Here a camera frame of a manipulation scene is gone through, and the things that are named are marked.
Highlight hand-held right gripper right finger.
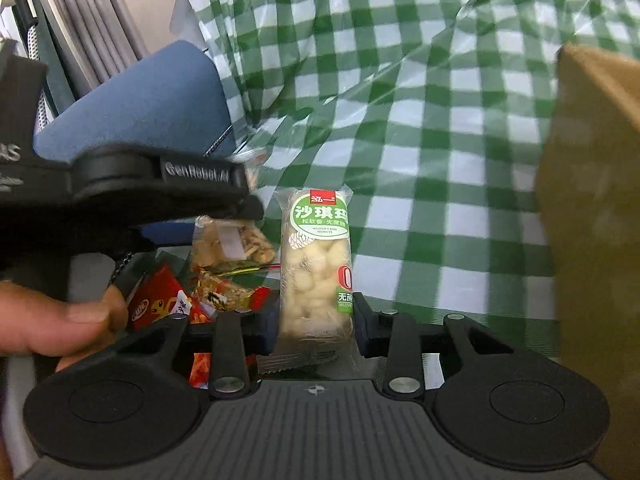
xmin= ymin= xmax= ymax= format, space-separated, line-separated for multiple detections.
xmin=350 ymin=292 xmax=517 ymax=397

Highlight grey curtain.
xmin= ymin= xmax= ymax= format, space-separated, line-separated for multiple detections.
xmin=27 ymin=0 xmax=187 ymax=102

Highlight white snack packet green label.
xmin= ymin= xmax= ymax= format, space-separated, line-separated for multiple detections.
xmin=257 ymin=183 xmax=363 ymax=377

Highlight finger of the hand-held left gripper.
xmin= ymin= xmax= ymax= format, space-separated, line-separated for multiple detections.
xmin=212 ymin=193 xmax=266 ymax=222

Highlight green checked cloth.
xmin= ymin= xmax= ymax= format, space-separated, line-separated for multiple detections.
xmin=177 ymin=0 xmax=640 ymax=328

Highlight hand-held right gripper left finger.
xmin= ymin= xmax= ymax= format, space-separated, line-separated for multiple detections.
xmin=117 ymin=305 xmax=281 ymax=399

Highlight person's left hand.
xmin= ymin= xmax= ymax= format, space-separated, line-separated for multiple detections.
xmin=0 ymin=280 xmax=130 ymax=374

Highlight small clear snack packet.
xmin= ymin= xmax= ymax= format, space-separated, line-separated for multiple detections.
xmin=234 ymin=147 xmax=269 ymax=196

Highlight clear nut snack packet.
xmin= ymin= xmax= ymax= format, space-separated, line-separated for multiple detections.
xmin=191 ymin=214 xmax=279 ymax=267

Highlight blue sofa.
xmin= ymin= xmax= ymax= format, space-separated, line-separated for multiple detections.
xmin=33 ymin=40 xmax=237 ymax=166

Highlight red snack packet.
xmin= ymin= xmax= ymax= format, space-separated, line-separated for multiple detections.
xmin=126 ymin=264 xmax=202 ymax=332

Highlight brown cardboard box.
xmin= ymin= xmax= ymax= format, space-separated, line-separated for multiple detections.
xmin=534 ymin=43 xmax=640 ymax=480

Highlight orange brown snack packet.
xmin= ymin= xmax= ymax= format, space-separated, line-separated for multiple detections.
xmin=192 ymin=267 xmax=275 ymax=319

